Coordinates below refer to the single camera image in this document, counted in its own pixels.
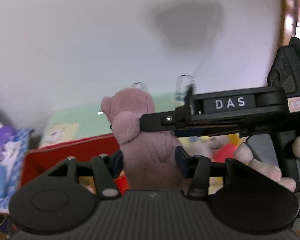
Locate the black power adapter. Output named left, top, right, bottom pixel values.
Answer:
left=184, top=84, right=194, bottom=106

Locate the pink plush teddy bear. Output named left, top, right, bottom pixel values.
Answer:
left=101, top=88, right=191, bottom=192

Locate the person's right hand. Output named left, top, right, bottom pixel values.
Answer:
left=234, top=136, right=300, bottom=192

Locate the pile of clothes and bags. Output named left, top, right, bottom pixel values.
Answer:
left=0, top=122, right=32, bottom=214

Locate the cartoon bear bed sheet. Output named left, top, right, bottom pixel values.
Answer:
left=38, top=90, right=191, bottom=149

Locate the red storage box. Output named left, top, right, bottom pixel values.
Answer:
left=20, top=134, right=119, bottom=187

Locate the yellow pink plush bear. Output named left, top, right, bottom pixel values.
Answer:
left=179, top=134, right=245, bottom=163

